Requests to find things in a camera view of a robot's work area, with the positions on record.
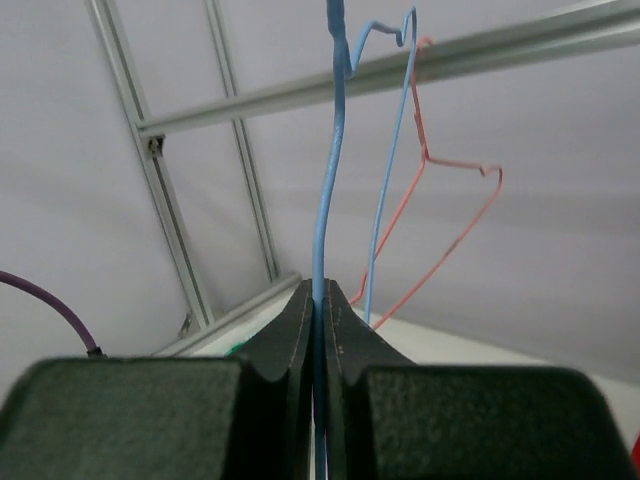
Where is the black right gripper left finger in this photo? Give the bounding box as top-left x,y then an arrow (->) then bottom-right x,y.
1,281 -> 313,479

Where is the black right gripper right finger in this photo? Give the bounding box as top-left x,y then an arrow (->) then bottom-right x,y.
323,280 -> 637,479

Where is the pink wire hanger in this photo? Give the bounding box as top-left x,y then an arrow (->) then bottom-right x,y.
349,37 -> 504,330

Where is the green tank top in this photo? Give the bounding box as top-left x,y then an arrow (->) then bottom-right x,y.
226,342 -> 245,356

